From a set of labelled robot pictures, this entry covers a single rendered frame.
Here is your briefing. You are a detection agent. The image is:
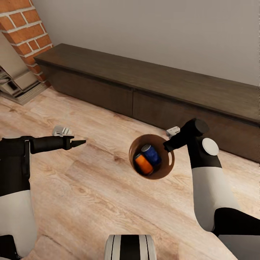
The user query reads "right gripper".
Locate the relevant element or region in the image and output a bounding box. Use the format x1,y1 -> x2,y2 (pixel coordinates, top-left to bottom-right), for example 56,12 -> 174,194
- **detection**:
163,133 -> 185,152

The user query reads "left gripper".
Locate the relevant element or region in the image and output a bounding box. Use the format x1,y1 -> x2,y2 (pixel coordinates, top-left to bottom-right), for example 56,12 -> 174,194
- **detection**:
44,135 -> 86,151

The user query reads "trash can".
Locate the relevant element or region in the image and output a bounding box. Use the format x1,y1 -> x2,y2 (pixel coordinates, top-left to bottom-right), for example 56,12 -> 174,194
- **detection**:
129,134 -> 175,180

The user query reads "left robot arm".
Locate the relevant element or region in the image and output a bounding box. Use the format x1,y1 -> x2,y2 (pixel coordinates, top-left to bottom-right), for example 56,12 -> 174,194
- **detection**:
0,125 -> 86,260

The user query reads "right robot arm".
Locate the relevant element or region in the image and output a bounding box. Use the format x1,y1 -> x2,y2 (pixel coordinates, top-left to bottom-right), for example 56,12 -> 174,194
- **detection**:
163,118 -> 260,260

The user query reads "robot trunk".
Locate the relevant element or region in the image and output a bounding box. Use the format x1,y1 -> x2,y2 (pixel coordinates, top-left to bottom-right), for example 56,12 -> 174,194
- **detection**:
103,234 -> 157,260

